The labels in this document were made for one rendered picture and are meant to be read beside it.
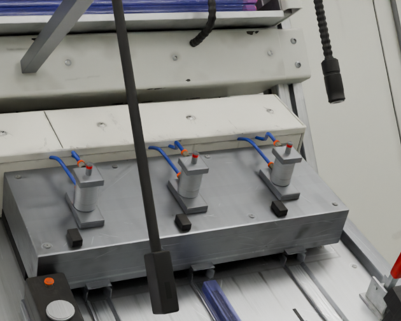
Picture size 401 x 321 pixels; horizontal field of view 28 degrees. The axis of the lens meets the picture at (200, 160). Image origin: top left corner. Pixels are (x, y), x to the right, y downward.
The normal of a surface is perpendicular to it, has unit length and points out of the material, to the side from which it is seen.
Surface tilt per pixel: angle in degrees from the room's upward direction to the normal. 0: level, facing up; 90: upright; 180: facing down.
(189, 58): 90
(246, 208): 44
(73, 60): 90
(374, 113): 90
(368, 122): 90
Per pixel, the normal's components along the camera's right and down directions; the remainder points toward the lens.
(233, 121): 0.17, -0.83
